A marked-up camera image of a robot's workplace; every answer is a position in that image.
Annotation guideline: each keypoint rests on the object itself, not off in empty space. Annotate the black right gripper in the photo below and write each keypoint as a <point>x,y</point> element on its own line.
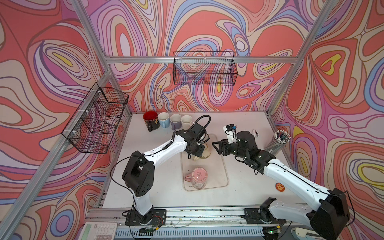
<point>222,144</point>

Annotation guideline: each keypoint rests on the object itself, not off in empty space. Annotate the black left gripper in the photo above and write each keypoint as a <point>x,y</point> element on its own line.
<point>199,154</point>

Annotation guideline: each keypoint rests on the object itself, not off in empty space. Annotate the white small mug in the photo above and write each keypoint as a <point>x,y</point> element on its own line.
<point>187,121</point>

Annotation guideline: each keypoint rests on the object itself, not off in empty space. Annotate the purple mug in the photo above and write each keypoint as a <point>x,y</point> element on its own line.
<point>175,121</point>

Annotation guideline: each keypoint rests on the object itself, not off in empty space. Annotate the light blue mug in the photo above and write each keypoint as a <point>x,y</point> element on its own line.
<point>164,120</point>

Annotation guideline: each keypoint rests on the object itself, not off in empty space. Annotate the black skull mug red inside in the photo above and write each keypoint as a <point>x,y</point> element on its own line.
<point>151,120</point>

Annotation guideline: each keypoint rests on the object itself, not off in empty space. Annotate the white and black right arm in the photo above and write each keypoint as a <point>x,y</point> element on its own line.
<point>325,211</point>

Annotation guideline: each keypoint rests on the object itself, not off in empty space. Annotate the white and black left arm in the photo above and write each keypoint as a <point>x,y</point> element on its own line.
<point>139,173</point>

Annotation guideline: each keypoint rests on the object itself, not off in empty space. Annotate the cream speckled round mug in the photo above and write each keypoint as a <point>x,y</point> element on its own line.
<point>206,153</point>

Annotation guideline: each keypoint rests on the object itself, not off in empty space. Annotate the pink patterned mug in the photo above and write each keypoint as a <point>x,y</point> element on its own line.
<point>198,178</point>

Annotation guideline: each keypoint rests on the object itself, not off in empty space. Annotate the beige plastic tray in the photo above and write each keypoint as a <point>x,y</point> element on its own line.
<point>215,170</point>

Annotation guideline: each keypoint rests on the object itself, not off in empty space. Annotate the small white pink object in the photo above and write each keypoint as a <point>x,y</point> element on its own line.
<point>255,133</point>

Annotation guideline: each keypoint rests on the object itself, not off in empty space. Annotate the pen holder with pens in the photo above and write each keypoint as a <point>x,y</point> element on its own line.
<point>280,139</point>

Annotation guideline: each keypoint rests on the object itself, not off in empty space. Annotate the red round sticker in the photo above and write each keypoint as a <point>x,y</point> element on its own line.
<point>280,187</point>

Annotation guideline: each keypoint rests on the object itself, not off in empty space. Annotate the white device bottom right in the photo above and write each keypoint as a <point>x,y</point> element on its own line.
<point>304,234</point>

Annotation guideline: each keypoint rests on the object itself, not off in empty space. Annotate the white desk telephone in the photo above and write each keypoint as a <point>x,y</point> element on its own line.
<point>98,231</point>

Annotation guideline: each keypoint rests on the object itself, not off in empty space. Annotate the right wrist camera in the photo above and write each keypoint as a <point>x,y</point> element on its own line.
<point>230,131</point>

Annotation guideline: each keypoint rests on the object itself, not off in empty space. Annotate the black wire basket back wall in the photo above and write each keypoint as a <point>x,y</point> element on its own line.
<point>204,68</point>

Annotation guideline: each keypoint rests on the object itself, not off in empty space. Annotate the black wire basket wall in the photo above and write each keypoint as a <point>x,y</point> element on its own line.
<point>204,68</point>
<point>100,114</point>

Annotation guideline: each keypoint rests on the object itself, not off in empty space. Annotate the black wire basket left wall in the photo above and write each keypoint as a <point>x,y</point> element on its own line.
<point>100,114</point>

